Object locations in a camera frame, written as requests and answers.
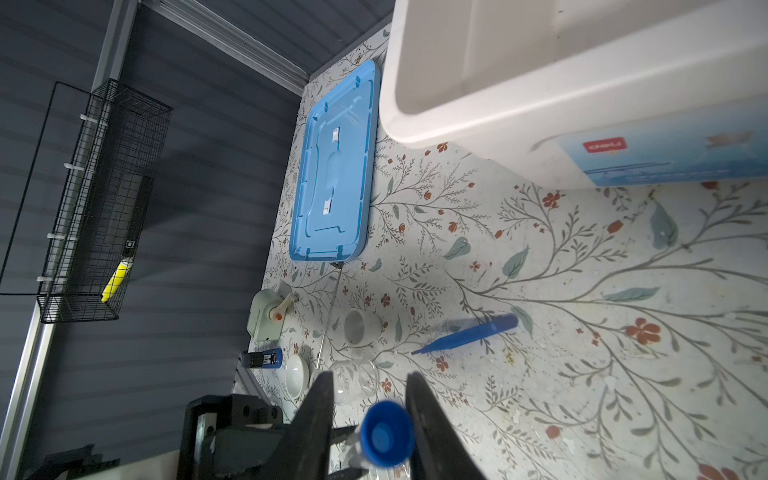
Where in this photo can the blue plastic bin lid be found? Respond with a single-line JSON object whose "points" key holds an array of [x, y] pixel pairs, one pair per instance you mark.
{"points": [[332, 201]]}

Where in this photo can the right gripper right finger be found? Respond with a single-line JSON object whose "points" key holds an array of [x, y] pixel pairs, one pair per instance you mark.
{"points": [[438, 452]]}

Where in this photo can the white round dish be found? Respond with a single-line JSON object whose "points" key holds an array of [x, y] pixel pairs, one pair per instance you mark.
{"points": [[296, 377]]}

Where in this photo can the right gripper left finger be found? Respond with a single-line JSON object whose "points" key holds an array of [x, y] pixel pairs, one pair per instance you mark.
{"points": [[304, 450]]}

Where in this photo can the blue black small device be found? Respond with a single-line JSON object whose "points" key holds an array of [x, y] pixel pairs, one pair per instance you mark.
{"points": [[267, 359]]}

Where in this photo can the black wire wall basket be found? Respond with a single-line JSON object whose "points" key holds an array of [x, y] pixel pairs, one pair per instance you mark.
{"points": [[108, 182]]}

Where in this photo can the white plastic storage bin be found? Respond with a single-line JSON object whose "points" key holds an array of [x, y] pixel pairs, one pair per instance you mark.
{"points": [[579, 94]]}

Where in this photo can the blue plastic tweezers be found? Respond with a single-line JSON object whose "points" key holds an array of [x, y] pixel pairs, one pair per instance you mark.
{"points": [[476, 333]]}

